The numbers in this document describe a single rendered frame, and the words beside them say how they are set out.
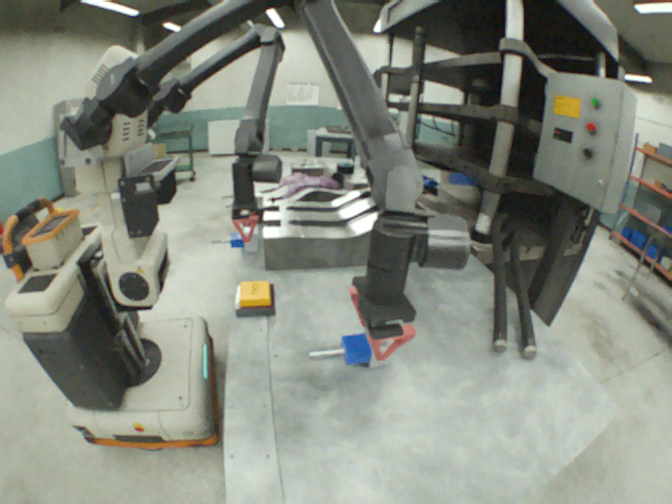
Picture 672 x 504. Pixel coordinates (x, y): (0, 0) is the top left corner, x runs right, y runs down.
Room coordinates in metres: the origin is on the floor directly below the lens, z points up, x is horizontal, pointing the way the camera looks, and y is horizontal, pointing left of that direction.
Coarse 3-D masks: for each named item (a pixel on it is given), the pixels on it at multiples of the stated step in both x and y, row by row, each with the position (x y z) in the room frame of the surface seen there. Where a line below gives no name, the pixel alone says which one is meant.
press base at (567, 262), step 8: (568, 256) 0.99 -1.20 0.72; (576, 256) 1.02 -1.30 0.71; (488, 264) 0.83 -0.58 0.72; (504, 264) 0.85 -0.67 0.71; (528, 264) 0.90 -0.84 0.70; (536, 264) 0.91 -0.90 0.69; (560, 264) 0.98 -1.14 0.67; (568, 264) 1.00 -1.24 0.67; (528, 272) 0.90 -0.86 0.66; (560, 272) 0.99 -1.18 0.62; (568, 272) 1.01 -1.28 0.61; (512, 280) 0.88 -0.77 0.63; (528, 280) 0.91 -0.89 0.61; (560, 280) 1.00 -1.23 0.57; (512, 288) 0.88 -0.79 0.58; (552, 288) 0.98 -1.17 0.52; (560, 288) 1.01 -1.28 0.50; (552, 296) 1.00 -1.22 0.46; (544, 304) 0.98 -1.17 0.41; (552, 304) 1.01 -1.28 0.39; (544, 312) 1.00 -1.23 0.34; (544, 320) 1.01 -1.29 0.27
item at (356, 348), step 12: (348, 336) 0.32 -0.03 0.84; (360, 336) 0.33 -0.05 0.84; (336, 348) 0.30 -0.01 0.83; (348, 348) 0.30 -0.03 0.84; (360, 348) 0.30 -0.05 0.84; (384, 348) 0.30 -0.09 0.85; (348, 360) 0.29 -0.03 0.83; (360, 360) 0.29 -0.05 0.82; (372, 360) 0.29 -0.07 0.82; (384, 360) 0.30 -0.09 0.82
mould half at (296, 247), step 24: (360, 192) 0.86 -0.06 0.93; (264, 216) 0.69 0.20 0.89; (288, 216) 0.70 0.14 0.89; (312, 216) 0.72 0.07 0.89; (336, 216) 0.74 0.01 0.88; (264, 240) 0.56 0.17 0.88; (288, 240) 0.57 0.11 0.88; (312, 240) 0.59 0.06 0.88; (336, 240) 0.60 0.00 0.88; (360, 240) 0.62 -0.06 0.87; (288, 264) 0.57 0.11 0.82; (312, 264) 0.59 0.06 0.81; (336, 264) 0.60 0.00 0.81; (360, 264) 0.62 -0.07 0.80
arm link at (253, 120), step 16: (272, 32) 0.86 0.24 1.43; (272, 48) 0.85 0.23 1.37; (272, 64) 0.82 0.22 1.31; (256, 80) 0.79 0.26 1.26; (272, 80) 0.81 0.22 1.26; (256, 96) 0.76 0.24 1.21; (256, 112) 0.72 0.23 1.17; (240, 128) 0.70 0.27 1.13; (256, 128) 0.69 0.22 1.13; (256, 144) 0.69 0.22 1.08
